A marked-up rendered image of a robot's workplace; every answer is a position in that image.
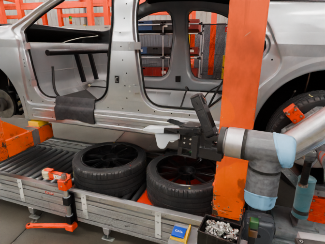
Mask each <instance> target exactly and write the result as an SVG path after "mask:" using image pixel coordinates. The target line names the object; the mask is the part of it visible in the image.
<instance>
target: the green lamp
mask: <svg viewBox="0 0 325 244"><path fill-rule="evenodd" d="M249 227H250V228H251V229H256V230H258V228H259V219H258V218H255V217H250V221H249Z"/></svg>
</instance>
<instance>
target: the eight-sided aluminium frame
mask: <svg viewBox="0 0 325 244"><path fill-rule="evenodd" d="M322 108H323V107H315V108H313V109H311V110H310V111H309V112H307V113H306V114H304V116H305V118H304V119H302V120H301V121H299V122H298V123H296V124H293V122H292V123H290V124H289V125H287V126H285V127H284V128H283V129H281V133H280V134H284V133H286V132H287V131H289V130H290V129H292V128H293V127H295V126H296V125H298V124H299V123H301V122H302V121H304V120H305V119H306V118H308V117H309V116H311V115H312V114H314V113H315V112H317V111H318V110H320V109H322ZM282 173H283V174H284V175H285V176H286V177H287V178H288V179H289V181H290V182H291V183H292V184H293V185H294V186H295V187H296V186H297V182H298V177H297V176H296V175H295V174H294V173H293V172H292V170H291V169H290V168H282ZM314 196H320V197H325V186H319V185H315V190H314Z"/></svg>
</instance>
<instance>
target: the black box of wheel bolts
mask: <svg viewBox="0 0 325 244"><path fill-rule="evenodd" d="M242 228H243V226H242V225H239V224H236V223H233V222H230V221H227V220H224V219H221V218H218V217H214V216H211V215H208V214H205V216H204V218H203V220H202V222H201V224H200V226H199V228H198V230H197V232H198V234H197V244H240V241H241V234H242Z"/></svg>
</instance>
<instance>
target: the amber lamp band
mask: <svg viewBox="0 0 325 244"><path fill-rule="evenodd" d="M257 234H258V230H257V231H254V230H250V227H249V228H248V236H249V237H253V238H257Z"/></svg>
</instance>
